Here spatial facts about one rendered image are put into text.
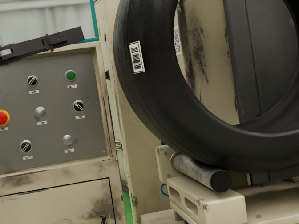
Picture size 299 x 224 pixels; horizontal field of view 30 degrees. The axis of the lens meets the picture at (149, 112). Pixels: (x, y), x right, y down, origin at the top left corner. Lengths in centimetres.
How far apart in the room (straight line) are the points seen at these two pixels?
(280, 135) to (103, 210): 79
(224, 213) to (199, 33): 55
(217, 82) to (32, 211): 69
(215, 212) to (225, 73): 49
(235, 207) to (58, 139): 79
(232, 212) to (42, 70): 87
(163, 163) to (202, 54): 31
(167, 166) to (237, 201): 35
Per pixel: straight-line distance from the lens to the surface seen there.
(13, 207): 177
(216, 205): 114
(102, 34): 582
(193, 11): 151
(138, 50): 108
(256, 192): 145
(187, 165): 132
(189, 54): 149
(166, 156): 145
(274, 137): 115
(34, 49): 114
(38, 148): 179
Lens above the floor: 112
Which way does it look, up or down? 3 degrees down
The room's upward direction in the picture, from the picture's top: 8 degrees counter-clockwise
